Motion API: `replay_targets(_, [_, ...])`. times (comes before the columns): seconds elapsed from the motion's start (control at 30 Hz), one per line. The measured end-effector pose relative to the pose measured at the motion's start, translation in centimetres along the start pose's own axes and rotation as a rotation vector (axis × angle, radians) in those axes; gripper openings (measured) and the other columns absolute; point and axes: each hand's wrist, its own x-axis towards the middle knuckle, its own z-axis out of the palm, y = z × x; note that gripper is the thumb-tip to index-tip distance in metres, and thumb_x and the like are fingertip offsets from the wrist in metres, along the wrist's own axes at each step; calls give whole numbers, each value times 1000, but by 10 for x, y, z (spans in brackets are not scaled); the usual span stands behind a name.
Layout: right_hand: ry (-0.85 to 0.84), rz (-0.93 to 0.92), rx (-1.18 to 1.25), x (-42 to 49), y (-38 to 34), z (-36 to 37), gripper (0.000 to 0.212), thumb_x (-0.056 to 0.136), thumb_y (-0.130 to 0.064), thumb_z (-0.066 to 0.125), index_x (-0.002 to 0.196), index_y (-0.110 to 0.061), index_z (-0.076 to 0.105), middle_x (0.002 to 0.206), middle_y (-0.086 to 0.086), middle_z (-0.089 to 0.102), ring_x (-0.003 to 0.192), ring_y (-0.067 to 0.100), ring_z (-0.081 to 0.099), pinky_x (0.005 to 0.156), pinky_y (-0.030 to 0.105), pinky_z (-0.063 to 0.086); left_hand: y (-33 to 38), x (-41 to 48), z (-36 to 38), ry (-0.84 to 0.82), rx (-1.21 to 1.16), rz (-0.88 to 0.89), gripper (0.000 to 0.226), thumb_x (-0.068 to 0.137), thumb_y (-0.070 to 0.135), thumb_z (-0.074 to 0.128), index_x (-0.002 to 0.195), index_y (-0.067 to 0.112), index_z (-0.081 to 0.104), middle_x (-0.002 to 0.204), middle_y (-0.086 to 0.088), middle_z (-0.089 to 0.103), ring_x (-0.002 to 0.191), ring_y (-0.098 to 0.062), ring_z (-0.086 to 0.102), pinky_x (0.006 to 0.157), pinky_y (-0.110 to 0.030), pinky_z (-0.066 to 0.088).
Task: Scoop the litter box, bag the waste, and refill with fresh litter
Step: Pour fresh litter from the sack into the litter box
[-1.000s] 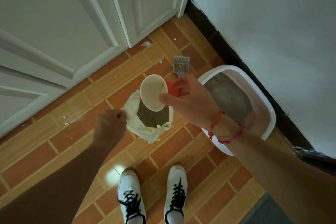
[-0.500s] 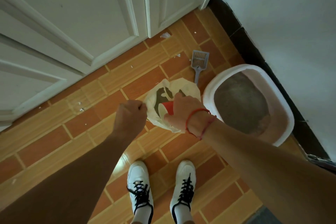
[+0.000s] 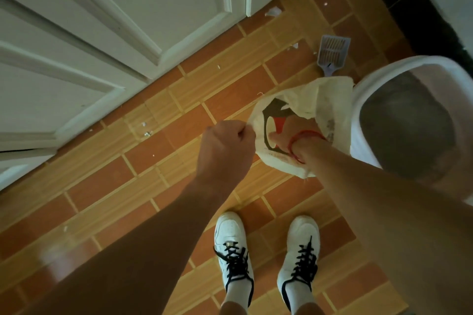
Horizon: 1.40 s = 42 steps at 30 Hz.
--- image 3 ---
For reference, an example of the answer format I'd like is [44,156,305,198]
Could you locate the person's white right sock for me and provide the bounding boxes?
[284,281,315,314]

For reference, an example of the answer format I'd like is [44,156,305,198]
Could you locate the person's white sock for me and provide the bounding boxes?
[284,281,315,314]
[224,280,253,310]

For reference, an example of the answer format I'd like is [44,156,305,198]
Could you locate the person's left leg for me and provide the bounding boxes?
[220,300,248,315]

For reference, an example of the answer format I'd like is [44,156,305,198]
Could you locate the person's left forearm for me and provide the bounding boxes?
[22,178,230,315]

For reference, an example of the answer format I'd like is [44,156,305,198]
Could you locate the grey plastic litter scoop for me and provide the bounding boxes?
[317,34,352,78]

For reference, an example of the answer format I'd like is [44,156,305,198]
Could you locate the person's white right sneaker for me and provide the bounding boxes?
[277,215,321,312]

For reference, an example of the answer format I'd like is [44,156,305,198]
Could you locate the white pink cat litter box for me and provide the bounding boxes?
[349,55,473,205]

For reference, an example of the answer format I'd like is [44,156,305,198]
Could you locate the person's leg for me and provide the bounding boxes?
[290,302,326,315]
[220,300,248,315]

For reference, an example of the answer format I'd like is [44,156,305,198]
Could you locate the person's right leg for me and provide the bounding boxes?
[290,302,326,315]

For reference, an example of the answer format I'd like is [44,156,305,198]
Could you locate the person's right forearm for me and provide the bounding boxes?
[295,141,473,315]

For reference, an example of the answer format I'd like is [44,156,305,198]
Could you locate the white plastic cup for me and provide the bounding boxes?
[263,115,289,152]

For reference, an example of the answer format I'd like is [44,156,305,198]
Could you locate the white wooden cabinet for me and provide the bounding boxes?
[0,0,330,192]

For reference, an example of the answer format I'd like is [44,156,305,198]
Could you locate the person's white left sock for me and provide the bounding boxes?
[224,280,253,310]

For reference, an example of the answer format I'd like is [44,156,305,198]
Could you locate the red string bracelet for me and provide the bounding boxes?
[288,130,328,164]

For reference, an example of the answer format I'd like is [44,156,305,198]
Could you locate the person's white left sneaker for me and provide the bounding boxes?
[213,211,255,308]

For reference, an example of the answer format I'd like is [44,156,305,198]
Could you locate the person's white sneaker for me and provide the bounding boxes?
[277,215,321,312]
[213,211,255,308]

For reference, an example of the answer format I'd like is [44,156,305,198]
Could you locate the person's right hand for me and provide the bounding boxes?
[268,113,326,153]

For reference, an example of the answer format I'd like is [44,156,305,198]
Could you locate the white yellow cat litter bag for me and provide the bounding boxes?
[246,76,355,179]

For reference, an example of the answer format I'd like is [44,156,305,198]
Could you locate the person's left hand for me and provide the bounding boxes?
[195,120,256,190]

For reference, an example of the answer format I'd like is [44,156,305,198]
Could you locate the grey cat litter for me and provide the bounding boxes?
[360,71,457,181]

